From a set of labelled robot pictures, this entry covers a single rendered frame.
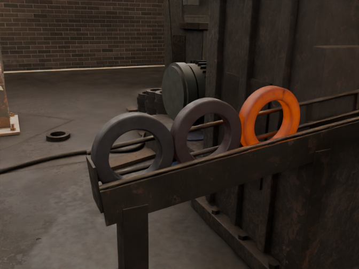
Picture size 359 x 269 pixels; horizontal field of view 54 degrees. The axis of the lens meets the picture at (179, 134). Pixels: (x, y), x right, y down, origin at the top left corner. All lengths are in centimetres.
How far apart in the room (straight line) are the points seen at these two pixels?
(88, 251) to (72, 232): 17
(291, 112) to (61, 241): 116
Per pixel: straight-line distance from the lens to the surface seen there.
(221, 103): 84
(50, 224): 184
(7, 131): 325
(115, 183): 77
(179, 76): 214
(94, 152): 75
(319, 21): 118
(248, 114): 88
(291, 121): 98
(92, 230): 175
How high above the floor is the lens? 95
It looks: 18 degrees down
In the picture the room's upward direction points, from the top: 1 degrees clockwise
